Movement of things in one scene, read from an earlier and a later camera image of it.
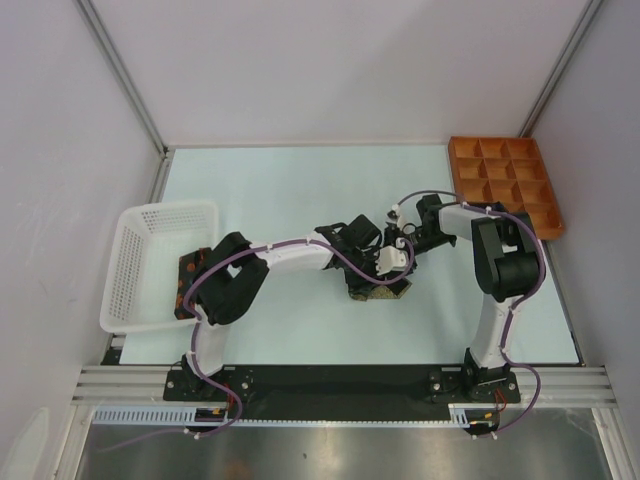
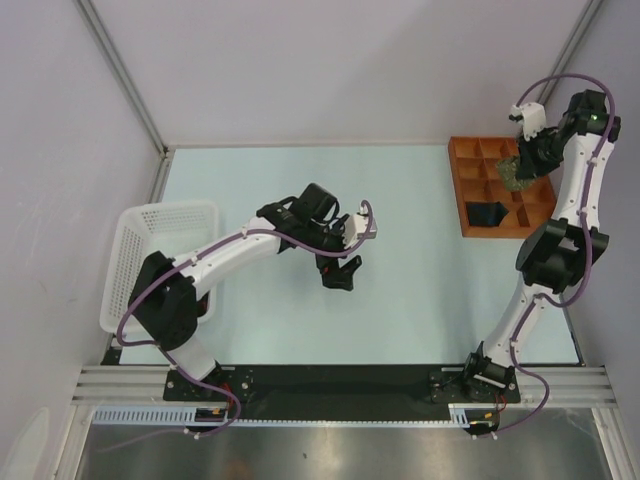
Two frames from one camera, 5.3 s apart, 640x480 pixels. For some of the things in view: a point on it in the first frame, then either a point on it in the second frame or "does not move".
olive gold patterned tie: [379, 292] → [507, 167]
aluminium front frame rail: [560, 386] does not move
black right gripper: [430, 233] → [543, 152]
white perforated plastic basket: [146, 246] does not move
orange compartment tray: [511, 170] does not move
